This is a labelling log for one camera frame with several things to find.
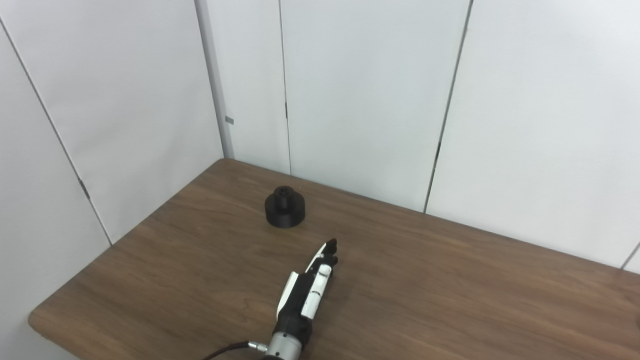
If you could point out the round black plastic part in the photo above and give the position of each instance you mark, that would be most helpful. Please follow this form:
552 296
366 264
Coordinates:
285 215

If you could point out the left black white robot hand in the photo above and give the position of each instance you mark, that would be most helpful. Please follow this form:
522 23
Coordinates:
300 300

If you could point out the grey wall corner post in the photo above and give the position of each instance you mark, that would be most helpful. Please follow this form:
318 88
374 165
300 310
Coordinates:
215 75

